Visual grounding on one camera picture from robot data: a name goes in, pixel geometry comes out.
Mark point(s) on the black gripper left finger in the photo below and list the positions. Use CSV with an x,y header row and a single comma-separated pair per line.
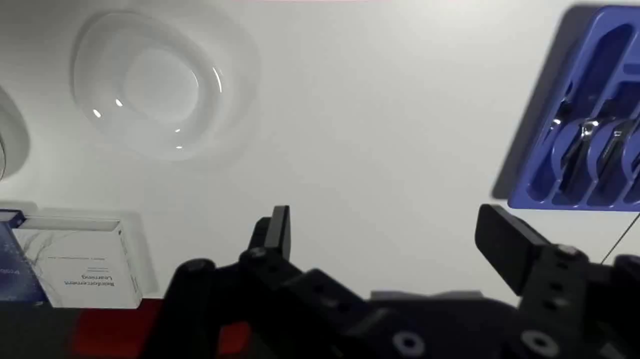
x,y
276,232

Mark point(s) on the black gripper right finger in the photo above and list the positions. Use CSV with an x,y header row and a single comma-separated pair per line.
x,y
511,246

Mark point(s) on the blue hardcover book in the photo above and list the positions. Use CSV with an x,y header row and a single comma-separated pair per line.
x,y
17,272

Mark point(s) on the blue plastic cutlery tray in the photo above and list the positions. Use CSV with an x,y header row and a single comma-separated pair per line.
x,y
603,67

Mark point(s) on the white bowl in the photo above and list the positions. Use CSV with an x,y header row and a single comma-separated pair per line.
x,y
160,87

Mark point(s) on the white book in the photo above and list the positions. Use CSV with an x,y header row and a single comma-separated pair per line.
x,y
83,262

